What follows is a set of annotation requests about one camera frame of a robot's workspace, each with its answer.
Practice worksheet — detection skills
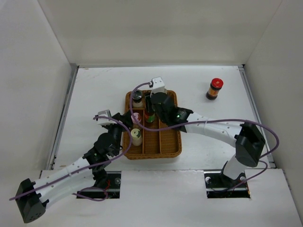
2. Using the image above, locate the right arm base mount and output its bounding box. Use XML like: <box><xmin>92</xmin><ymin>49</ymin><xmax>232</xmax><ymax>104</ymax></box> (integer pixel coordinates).
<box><xmin>204</xmin><ymin>170</ymin><xmax>250</xmax><ymax>199</ymax></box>

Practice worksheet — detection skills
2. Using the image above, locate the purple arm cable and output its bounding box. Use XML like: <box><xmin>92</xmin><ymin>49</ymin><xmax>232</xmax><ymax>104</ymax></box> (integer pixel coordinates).
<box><xmin>9</xmin><ymin>114</ymin><xmax>133</xmax><ymax>201</ymax></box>
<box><xmin>129</xmin><ymin>81</ymin><xmax>280</xmax><ymax>190</ymax></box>

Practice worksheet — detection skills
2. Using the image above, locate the green label red sauce bottle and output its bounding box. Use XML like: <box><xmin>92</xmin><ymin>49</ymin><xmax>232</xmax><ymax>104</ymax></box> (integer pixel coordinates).
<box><xmin>144</xmin><ymin>110</ymin><xmax>155</xmax><ymax>123</ymax></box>

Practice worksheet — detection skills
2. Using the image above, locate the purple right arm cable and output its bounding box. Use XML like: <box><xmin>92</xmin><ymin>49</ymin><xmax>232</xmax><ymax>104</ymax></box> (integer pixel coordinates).
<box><xmin>129</xmin><ymin>81</ymin><xmax>280</xmax><ymax>190</ymax></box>

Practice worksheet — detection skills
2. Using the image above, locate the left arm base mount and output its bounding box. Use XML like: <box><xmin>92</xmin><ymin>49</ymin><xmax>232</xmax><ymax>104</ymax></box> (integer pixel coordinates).
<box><xmin>76</xmin><ymin>171</ymin><xmax>122</xmax><ymax>201</ymax></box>

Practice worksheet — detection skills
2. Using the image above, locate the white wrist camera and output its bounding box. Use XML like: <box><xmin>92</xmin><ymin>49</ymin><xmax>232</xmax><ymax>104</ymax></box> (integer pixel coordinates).
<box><xmin>149</xmin><ymin>77</ymin><xmax>165</xmax><ymax>94</ymax></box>
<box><xmin>93</xmin><ymin>110</ymin><xmax>115</xmax><ymax>126</ymax></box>

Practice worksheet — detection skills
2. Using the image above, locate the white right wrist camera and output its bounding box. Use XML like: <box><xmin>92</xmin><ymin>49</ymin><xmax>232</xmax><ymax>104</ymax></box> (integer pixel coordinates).
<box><xmin>149</xmin><ymin>77</ymin><xmax>165</xmax><ymax>94</ymax></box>

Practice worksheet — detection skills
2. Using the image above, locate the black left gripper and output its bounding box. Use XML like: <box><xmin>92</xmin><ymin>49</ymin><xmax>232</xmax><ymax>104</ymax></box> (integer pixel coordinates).
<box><xmin>105</xmin><ymin>111</ymin><xmax>132</xmax><ymax>156</ymax></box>

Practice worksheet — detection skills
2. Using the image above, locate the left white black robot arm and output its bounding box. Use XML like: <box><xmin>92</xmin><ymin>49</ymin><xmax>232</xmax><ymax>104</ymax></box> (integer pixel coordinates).
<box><xmin>13</xmin><ymin>110</ymin><xmax>133</xmax><ymax>224</ymax></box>

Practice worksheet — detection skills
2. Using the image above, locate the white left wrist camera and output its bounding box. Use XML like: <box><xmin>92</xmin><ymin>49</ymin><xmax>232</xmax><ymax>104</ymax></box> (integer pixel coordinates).
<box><xmin>93</xmin><ymin>110</ymin><xmax>115</xmax><ymax>126</ymax></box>

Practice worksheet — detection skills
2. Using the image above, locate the red cap dark sauce jar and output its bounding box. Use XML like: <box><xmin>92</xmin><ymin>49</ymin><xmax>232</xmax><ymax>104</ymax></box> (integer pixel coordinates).
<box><xmin>206</xmin><ymin>78</ymin><xmax>223</xmax><ymax>100</ymax></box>

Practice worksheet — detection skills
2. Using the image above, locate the brown wicker divided basket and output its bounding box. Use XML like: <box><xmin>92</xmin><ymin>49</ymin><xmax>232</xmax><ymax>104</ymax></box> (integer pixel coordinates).
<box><xmin>122</xmin><ymin>90</ymin><xmax>182</xmax><ymax>160</ymax></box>

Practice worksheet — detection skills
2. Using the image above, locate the salt grinder black top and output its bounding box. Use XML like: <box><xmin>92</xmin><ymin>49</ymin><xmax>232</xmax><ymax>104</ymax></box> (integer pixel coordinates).
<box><xmin>131</xmin><ymin>89</ymin><xmax>144</xmax><ymax>109</ymax></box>

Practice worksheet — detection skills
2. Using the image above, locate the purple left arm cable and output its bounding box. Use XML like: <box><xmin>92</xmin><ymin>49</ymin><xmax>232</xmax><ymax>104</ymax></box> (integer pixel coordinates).
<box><xmin>9</xmin><ymin>114</ymin><xmax>133</xmax><ymax>201</ymax></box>

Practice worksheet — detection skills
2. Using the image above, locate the small black cap pepper shaker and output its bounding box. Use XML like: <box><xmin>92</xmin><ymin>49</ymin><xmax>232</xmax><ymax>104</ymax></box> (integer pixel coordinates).
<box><xmin>145</xmin><ymin>93</ymin><xmax>154</xmax><ymax>113</ymax></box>

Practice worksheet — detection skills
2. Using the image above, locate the pink cap spice shaker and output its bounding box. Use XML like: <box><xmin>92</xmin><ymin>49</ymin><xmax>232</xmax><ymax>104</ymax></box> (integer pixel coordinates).
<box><xmin>131</xmin><ymin>112</ymin><xmax>142</xmax><ymax>129</ymax></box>

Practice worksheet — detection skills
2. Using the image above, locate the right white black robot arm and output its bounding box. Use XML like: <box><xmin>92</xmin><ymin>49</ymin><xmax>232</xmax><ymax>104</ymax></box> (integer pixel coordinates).
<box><xmin>149</xmin><ymin>92</ymin><xmax>265</xmax><ymax>187</ymax></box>

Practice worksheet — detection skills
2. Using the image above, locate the yellow cap spice shaker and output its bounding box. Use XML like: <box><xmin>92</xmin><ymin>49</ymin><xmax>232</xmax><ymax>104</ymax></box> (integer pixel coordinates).
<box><xmin>131</xmin><ymin>128</ymin><xmax>143</xmax><ymax>146</ymax></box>

